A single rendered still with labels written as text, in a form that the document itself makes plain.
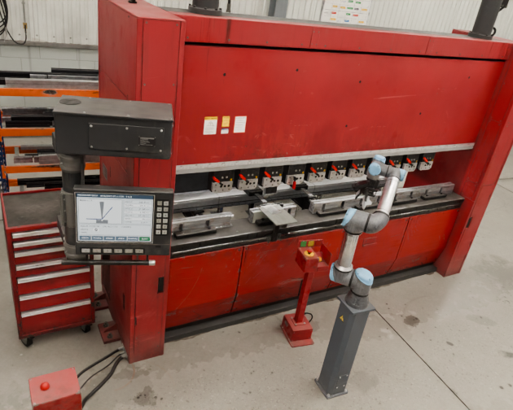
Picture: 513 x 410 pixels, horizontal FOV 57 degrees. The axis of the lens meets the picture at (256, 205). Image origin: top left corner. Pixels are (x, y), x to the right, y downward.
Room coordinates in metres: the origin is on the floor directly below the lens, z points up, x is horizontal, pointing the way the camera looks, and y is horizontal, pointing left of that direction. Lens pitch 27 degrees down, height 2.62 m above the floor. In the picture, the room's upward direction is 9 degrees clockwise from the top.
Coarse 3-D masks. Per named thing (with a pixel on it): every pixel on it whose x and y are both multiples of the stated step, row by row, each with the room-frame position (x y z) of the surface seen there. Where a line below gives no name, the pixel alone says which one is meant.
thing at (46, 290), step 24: (24, 192) 2.81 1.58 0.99; (48, 192) 2.87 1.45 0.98; (24, 216) 2.52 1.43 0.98; (48, 216) 2.56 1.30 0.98; (24, 240) 2.39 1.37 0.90; (48, 240) 2.44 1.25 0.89; (24, 264) 2.37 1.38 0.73; (48, 264) 2.43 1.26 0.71; (24, 288) 2.37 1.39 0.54; (48, 288) 2.44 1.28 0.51; (72, 288) 2.51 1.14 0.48; (24, 312) 2.35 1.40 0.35; (48, 312) 2.44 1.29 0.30; (72, 312) 2.52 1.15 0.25; (24, 336) 2.35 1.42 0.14
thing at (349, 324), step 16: (368, 304) 2.46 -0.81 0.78; (336, 320) 2.46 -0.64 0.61; (352, 320) 2.37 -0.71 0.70; (336, 336) 2.42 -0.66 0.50; (352, 336) 2.38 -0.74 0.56; (336, 352) 2.39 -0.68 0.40; (352, 352) 2.40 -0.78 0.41; (336, 368) 2.37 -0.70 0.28; (320, 384) 2.44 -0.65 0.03; (336, 384) 2.37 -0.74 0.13
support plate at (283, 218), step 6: (264, 210) 3.09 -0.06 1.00; (282, 210) 3.13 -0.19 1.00; (270, 216) 3.00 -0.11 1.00; (276, 216) 3.02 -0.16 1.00; (282, 216) 3.03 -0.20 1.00; (288, 216) 3.04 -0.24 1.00; (276, 222) 2.93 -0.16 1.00; (282, 222) 2.94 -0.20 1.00; (288, 222) 2.96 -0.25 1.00; (294, 222) 2.98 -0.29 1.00
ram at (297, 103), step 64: (192, 64) 2.76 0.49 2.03; (256, 64) 2.99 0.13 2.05; (320, 64) 3.26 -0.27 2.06; (384, 64) 3.57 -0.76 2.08; (448, 64) 3.93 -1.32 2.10; (192, 128) 2.78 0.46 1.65; (256, 128) 3.03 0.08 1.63; (320, 128) 3.32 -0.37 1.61; (384, 128) 3.66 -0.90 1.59; (448, 128) 4.07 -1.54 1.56
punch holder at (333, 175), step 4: (336, 160) 3.44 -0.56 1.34; (340, 160) 3.46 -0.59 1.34; (344, 160) 3.48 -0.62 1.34; (328, 164) 3.45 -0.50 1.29; (332, 164) 3.42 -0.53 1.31; (336, 164) 3.44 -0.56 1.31; (340, 164) 3.46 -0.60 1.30; (344, 164) 3.49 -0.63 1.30; (328, 168) 3.44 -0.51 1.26; (332, 168) 3.42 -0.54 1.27; (340, 168) 3.47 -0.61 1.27; (328, 172) 3.44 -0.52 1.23; (332, 172) 3.43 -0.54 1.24; (336, 172) 3.45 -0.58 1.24; (340, 172) 3.47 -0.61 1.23; (344, 172) 3.49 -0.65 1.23; (328, 176) 3.43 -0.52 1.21; (332, 176) 3.43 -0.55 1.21; (336, 176) 3.45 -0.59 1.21; (340, 176) 3.47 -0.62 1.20; (332, 180) 3.44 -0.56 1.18
